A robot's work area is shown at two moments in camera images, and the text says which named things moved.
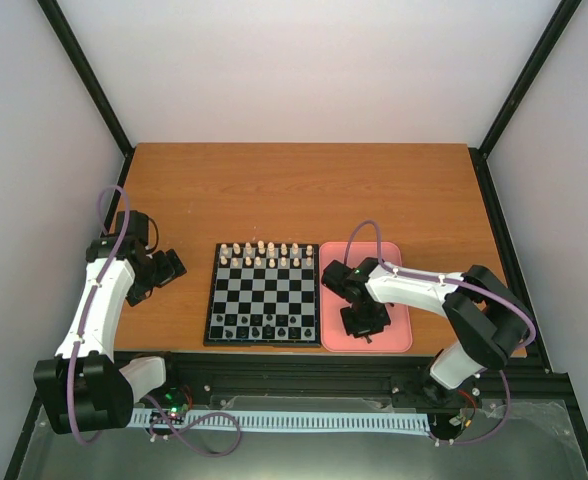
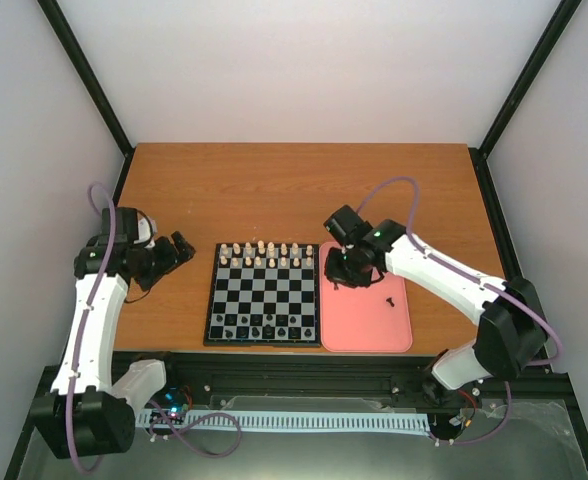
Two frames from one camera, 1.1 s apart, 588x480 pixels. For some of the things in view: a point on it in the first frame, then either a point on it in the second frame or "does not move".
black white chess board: [264, 294] does not move
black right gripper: [358, 331] to [333, 275]
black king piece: [268, 332] does not move
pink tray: [334, 338] does not move
